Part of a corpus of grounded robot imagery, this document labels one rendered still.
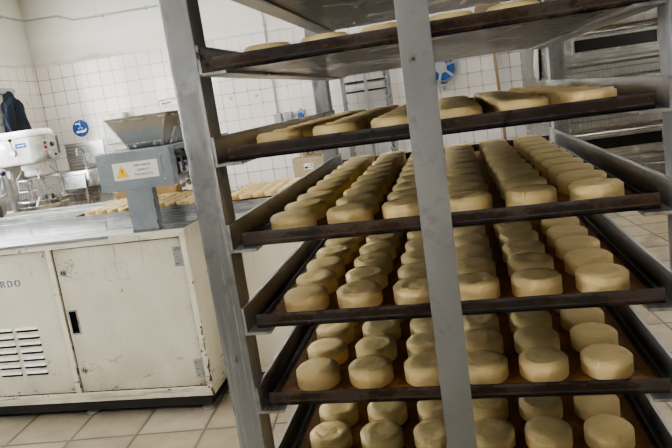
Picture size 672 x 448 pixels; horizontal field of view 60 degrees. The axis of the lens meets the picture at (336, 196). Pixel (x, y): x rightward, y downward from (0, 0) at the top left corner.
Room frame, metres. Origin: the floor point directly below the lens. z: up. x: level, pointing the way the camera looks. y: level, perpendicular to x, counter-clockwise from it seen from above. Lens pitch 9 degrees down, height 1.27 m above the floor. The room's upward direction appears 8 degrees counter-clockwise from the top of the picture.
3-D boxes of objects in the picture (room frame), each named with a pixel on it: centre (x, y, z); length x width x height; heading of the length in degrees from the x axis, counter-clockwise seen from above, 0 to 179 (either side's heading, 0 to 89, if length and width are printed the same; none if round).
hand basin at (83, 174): (6.61, 2.72, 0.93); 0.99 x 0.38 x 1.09; 84
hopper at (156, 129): (2.75, 0.74, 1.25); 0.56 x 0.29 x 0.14; 170
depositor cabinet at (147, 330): (2.84, 1.21, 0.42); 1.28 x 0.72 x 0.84; 80
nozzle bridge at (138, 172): (2.75, 0.74, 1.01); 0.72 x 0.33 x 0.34; 170
